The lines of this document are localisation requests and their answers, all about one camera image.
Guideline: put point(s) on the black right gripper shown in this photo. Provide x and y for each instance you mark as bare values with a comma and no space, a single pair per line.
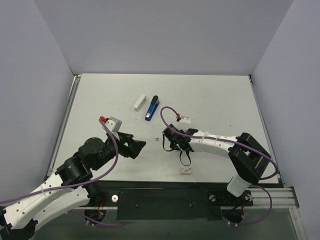
169,138

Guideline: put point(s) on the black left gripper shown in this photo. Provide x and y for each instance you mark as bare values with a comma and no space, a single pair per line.
125,145

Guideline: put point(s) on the blue and black stapler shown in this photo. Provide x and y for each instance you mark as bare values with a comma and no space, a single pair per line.
152,108

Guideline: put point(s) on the white stapler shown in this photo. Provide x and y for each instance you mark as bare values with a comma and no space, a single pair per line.
139,102

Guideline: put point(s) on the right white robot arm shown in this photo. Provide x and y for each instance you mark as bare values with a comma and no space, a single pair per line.
248,157

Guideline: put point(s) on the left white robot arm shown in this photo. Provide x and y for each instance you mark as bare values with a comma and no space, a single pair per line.
69,186

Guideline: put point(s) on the small staple box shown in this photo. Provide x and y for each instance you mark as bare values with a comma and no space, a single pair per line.
185,170

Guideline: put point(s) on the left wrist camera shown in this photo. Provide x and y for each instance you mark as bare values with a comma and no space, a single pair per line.
110,124

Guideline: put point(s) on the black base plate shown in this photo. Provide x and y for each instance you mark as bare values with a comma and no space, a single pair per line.
154,200

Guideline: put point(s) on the aluminium frame rail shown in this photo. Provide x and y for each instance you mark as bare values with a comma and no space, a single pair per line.
70,100

